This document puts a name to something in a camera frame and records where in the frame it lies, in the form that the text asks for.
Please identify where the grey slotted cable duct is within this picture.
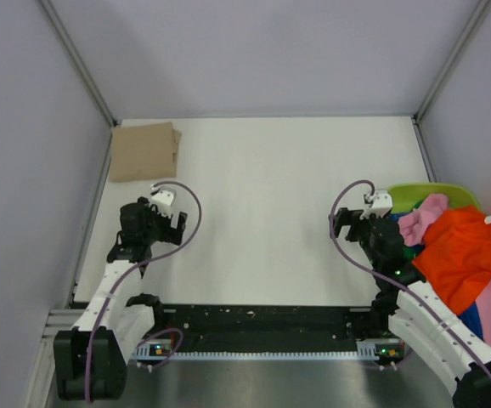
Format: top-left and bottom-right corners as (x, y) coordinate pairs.
(133, 343), (404, 362)

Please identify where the aluminium frame post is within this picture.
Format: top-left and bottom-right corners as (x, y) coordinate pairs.
(413, 0), (491, 126)
(36, 0), (117, 128)

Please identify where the dark green t shirt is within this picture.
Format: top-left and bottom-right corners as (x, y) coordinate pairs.
(404, 246), (423, 260)

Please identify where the pink t shirt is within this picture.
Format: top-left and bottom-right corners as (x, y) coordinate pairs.
(398, 194), (449, 247)

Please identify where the green plastic basket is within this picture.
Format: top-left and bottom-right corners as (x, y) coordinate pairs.
(387, 183), (481, 213)

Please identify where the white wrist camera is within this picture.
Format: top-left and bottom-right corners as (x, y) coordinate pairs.
(150, 184), (176, 218)
(361, 190), (393, 219)

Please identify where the right aluminium frame post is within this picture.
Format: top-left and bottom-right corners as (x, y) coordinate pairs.
(413, 0), (491, 126)

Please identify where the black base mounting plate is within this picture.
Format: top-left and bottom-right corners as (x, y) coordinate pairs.
(155, 304), (393, 353)

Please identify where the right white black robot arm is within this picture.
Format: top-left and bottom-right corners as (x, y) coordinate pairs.
(329, 207), (491, 407)

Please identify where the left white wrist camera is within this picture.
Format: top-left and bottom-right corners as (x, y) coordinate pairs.
(150, 184), (176, 218)

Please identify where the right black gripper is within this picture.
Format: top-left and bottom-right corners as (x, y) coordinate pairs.
(330, 207), (383, 267)

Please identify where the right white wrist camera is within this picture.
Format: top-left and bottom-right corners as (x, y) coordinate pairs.
(361, 190), (393, 219)

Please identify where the blue t shirt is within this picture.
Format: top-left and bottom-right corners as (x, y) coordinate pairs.
(459, 299), (486, 340)

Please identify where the left aluminium frame post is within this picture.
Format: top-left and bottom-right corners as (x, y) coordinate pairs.
(36, 0), (117, 128)

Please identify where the beige t shirt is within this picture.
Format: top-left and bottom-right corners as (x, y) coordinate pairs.
(108, 122), (182, 183)

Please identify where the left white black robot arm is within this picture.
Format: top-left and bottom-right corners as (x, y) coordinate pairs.
(54, 189), (187, 402)

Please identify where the orange t shirt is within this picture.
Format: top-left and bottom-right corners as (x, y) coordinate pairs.
(412, 206), (491, 315)

